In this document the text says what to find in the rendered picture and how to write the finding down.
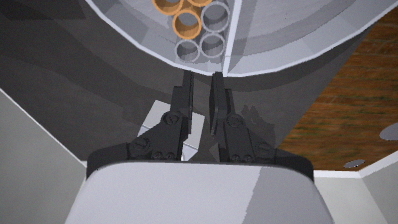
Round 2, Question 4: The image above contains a bronze bushing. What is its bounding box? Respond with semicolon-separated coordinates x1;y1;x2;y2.
188;0;212;7
152;0;184;15
173;0;201;40

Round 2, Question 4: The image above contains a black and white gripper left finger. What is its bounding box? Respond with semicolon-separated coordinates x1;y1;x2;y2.
86;70;194;180

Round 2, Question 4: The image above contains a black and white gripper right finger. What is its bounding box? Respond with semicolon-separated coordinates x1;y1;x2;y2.
209;72;314;182

